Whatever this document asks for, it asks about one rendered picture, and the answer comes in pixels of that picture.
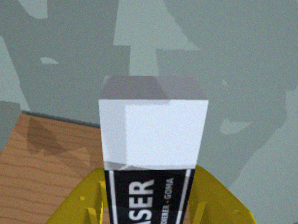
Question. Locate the white eraser with black sleeve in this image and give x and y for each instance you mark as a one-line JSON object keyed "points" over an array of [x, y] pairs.
{"points": [[151, 128]]}

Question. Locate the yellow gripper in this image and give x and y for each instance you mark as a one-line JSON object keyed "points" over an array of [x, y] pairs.
{"points": [[210, 202]]}

